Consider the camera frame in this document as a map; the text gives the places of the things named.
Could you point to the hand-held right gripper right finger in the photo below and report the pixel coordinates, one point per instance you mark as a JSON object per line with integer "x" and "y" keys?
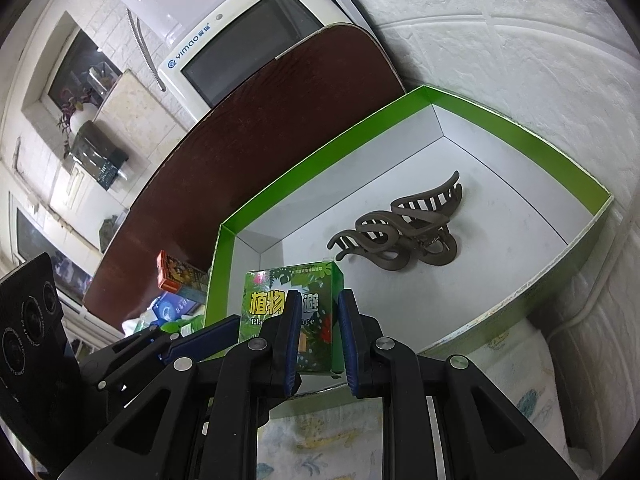
{"x": 350, "y": 345}

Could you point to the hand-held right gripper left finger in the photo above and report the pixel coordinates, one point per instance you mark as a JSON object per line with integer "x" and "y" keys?
{"x": 291, "y": 345}

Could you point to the purple potted plant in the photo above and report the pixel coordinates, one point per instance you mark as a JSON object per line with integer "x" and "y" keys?
{"x": 75, "y": 102}

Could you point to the window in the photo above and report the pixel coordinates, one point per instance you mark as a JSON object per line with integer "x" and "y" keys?
{"x": 75, "y": 70}

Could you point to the brown hair claw clip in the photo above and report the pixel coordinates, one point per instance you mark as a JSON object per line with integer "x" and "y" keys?
{"x": 395, "y": 255}

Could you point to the green leaf-print small box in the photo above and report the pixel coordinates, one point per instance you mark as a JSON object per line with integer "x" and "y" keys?
{"x": 315, "y": 285}

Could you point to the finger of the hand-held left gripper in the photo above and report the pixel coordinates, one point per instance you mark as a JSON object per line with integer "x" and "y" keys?
{"x": 210, "y": 332}
{"x": 135, "y": 342}

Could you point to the printed blanket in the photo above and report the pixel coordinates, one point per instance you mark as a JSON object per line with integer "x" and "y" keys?
{"x": 525, "y": 395}

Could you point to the dark wooden board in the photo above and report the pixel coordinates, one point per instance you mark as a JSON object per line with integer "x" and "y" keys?
{"x": 250, "y": 135}

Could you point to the red card box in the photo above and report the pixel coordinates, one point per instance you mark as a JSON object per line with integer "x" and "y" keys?
{"x": 175, "y": 270}

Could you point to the blue flat box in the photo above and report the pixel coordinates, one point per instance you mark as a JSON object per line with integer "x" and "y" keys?
{"x": 175, "y": 307}

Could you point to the green cardboard box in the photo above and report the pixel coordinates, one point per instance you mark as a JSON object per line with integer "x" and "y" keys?
{"x": 500, "y": 200}

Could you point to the white appliance with dark screen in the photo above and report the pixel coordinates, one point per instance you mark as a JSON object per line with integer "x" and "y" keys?
{"x": 235, "y": 25}

